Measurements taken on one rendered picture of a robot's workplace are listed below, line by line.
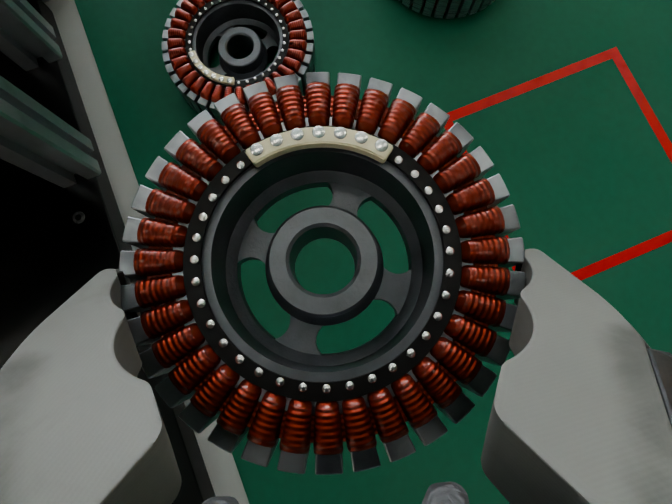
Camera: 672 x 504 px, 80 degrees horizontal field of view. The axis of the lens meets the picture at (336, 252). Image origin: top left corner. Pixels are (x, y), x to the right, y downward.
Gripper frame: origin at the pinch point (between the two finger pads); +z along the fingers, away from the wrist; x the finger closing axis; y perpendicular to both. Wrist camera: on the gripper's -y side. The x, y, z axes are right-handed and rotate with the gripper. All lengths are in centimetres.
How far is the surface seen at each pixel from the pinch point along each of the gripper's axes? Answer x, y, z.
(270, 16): -3.2, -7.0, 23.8
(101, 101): -17.4, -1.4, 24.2
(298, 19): -1.1, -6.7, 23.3
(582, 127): 21.0, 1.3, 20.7
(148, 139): -13.5, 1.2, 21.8
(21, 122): -16.1, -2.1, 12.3
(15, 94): -16.8, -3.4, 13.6
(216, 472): -8.3, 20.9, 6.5
